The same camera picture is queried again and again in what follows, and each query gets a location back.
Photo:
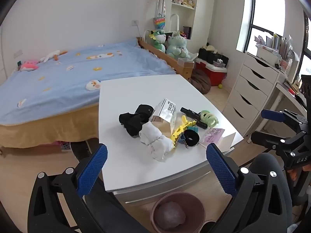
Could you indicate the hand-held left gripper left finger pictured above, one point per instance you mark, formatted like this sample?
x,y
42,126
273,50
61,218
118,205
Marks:
x,y
93,167

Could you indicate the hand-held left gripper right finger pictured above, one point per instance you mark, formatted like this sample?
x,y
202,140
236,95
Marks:
x,y
221,172

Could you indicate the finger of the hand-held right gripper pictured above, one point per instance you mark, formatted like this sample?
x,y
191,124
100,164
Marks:
x,y
267,142
272,115

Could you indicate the pink sticker packet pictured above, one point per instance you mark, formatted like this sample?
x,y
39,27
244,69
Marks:
x,y
212,134

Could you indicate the black socks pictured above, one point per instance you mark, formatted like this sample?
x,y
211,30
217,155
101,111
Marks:
x,y
131,125

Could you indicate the white sock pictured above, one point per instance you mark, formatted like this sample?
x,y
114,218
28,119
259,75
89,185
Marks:
x,y
150,133
161,149

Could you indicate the black pen-shaped tube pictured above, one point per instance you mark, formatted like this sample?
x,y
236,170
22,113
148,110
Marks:
x,y
190,112

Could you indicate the pink waste bin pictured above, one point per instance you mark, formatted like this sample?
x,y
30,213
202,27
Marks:
x,y
155,213

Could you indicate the white cardboard box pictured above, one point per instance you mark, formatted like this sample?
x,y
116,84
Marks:
x,y
165,111

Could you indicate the person's right hand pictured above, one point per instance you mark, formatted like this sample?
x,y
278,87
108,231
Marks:
x,y
291,174

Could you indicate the white desk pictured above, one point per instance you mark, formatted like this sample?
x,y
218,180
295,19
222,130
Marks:
x,y
286,94

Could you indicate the white drawer chest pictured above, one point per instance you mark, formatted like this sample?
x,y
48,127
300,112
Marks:
x,y
247,87

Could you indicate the black hair scrunchie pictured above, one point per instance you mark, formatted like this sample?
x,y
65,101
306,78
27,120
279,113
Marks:
x,y
192,134

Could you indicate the blue binder clip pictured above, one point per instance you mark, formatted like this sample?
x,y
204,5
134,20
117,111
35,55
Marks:
x,y
182,140

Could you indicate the teal binder clip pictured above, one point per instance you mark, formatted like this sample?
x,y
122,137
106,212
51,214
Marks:
x,y
193,128

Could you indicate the yellow bed sheet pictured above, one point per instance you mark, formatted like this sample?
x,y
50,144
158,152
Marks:
x,y
48,131

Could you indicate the yellow hair clip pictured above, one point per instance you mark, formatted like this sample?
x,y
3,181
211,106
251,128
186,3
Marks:
x,y
178,132

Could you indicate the white storage box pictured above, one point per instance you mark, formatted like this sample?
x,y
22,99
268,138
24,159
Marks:
x,y
266,53

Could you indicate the white low cabinet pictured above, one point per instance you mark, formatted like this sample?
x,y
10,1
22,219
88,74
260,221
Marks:
x,y
158,187

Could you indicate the crumpled plastic bag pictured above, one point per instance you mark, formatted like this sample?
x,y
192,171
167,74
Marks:
x,y
170,216

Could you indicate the red storage box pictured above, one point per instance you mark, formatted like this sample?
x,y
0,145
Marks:
x,y
215,76

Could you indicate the row of books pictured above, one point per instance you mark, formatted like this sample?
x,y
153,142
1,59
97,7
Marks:
x,y
284,46

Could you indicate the brown cushion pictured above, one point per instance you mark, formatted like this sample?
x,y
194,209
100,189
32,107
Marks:
x,y
201,81

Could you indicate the blue printed blanket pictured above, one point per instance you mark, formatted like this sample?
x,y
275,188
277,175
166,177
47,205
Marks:
x,y
73,82

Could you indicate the black bag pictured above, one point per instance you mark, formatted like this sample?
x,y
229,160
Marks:
x,y
206,54

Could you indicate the yellow hat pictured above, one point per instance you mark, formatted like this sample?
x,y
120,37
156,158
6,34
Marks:
x,y
211,47

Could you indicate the wooden bed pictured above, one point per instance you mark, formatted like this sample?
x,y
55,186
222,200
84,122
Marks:
x,y
184,71

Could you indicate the clear plastic box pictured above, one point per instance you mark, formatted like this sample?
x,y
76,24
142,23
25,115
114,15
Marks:
x,y
185,63

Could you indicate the black framed window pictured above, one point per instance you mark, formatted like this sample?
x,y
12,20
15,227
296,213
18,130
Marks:
x,y
267,4

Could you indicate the teal dinosaur plush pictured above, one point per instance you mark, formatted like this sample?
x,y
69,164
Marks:
x,y
177,46

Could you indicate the dark box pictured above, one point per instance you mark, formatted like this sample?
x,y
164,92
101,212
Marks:
x,y
187,32

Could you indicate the white goose plush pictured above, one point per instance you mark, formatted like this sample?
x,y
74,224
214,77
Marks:
x,y
49,56

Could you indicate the white shelf unit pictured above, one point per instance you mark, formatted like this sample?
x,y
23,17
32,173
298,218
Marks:
x,y
204,17

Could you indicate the pink plush toy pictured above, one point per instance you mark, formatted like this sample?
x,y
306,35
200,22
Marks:
x,y
28,66

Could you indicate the green dragon plush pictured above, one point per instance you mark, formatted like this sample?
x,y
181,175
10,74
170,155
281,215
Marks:
x,y
159,41

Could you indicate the white arched stand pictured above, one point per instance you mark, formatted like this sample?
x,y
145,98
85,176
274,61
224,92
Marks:
x,y
170,24

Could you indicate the yellow shelf plush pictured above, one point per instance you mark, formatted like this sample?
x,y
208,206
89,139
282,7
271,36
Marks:
x,y
189,3

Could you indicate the rainbow bubble bag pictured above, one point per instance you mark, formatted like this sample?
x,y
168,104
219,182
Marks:
x,y
159,23

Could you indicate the wide wall socket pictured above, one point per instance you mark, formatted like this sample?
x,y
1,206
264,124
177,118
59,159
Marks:
x,y
17,53

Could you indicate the white wall socket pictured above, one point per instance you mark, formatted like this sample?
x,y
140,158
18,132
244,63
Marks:
x,y
134,22

